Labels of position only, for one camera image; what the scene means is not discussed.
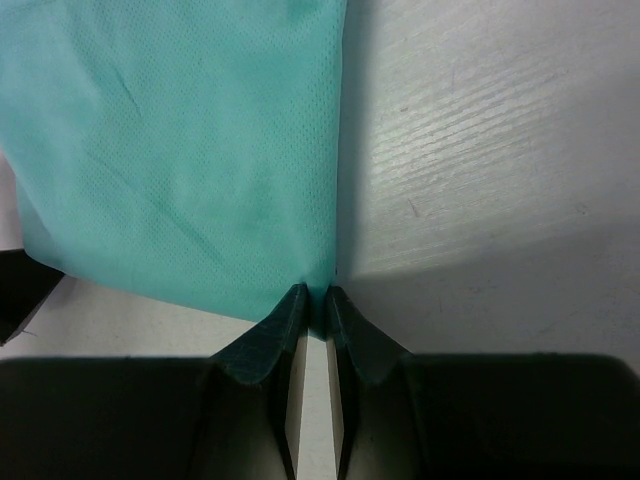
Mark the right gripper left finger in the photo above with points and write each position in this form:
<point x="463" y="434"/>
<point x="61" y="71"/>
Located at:
<point x="233" y="415"/>

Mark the mint green t-shirt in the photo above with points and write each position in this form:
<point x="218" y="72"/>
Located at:
<point x="184" y="151"/>

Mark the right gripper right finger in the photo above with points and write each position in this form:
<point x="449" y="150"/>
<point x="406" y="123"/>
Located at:
<point x="400" y="415"/>

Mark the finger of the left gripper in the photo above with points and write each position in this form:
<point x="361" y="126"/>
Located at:
<point x="25" y="284"/>

